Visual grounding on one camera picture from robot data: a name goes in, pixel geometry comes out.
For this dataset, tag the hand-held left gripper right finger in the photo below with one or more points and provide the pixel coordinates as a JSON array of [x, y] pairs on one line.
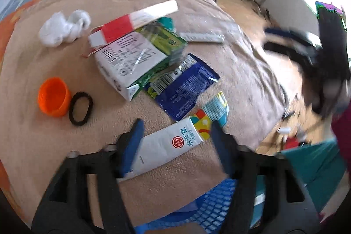
[[219, 146]]

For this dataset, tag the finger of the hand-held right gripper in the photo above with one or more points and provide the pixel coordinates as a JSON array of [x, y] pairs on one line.
[[279, 32], [277, 49]]

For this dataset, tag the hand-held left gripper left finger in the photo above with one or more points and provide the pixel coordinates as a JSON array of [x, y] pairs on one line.
[[134, 140]]

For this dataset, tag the white pouch with colourful end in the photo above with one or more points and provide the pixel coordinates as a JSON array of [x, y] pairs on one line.
[[164, 146]]

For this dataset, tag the blue mesh basket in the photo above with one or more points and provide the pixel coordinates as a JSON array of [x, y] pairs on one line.
[[208, 209]]

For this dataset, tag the teal patterned packet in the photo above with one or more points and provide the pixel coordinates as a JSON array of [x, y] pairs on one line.
[[218, 108]]

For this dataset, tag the dark blue wrapper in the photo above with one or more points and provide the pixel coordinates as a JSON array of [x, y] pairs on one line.
[[183, 88]]

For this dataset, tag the red object on floor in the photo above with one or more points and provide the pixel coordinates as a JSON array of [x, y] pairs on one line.
[[291, 143]]

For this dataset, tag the teal bin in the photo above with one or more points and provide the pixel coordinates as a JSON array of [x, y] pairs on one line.
[[315, 168]]

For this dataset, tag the beige blanket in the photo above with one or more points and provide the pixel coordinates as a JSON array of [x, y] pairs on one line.
[[54, 64]]

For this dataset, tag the small teal packet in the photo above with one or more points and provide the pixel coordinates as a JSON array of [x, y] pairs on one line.
[[167, 23]]

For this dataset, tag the long white and red box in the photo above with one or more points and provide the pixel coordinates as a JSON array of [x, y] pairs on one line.
[[131, 24]]

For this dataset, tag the crumpled white tissue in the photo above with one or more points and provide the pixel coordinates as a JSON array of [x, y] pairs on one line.
[[60, 28]]

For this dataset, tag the orange floral bedsheet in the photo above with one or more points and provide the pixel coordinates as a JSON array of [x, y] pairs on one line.
[[6, 28]]

